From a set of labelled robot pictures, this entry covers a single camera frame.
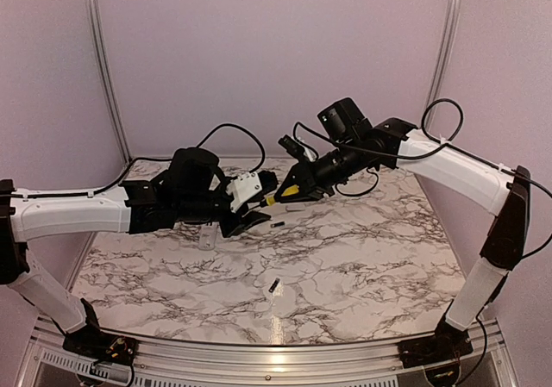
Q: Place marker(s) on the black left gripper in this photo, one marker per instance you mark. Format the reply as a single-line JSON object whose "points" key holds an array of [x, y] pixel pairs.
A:
{"points": [[241, 223]]}

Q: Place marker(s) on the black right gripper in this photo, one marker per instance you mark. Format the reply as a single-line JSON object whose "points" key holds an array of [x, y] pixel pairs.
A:
{"points": [[303, 175]]}

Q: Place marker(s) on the white battery cover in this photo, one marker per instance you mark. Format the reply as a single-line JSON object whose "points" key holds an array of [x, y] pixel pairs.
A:
{"points": [[293, 209]]}

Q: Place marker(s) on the yellow handled screwdriver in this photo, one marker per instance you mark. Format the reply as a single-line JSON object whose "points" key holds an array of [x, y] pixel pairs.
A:
{"points": [[277, 198]]}

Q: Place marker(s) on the white remote control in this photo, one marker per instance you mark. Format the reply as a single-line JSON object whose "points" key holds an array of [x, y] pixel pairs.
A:
{"points": [[207, 236]]}

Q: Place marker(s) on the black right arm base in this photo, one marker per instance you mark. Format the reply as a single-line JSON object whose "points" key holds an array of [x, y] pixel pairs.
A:
{"points": [[433, 349]]}

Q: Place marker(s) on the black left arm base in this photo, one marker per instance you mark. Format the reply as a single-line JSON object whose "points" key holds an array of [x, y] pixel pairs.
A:
{"points": [[103, 347]]}

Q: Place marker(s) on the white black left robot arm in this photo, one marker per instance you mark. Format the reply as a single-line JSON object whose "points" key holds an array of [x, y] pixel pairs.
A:
{"points": [[128, 207]]}

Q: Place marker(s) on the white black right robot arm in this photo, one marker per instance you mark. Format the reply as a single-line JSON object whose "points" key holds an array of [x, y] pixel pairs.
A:
{"points": [[502, 192]]}

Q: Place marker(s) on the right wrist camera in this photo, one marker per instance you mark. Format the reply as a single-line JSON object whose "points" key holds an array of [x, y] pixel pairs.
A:
{"points": [[298, 149]]}

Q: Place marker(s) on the right aluminium corner post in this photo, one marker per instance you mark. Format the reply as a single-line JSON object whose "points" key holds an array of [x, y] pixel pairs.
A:
{"points": [[444, 52]]}

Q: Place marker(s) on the aluminium corner post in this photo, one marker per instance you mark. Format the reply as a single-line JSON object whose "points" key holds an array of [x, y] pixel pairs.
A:
{"points": [[444, 52], [97, 35]]}

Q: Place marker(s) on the aluminium table front rail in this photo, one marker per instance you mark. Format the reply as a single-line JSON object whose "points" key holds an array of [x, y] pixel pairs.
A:
{"points": [[164, 362]]}

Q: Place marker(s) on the left aluminium corner post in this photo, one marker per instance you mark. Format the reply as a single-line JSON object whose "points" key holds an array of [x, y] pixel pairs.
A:
{"points": [[97, 35]]}

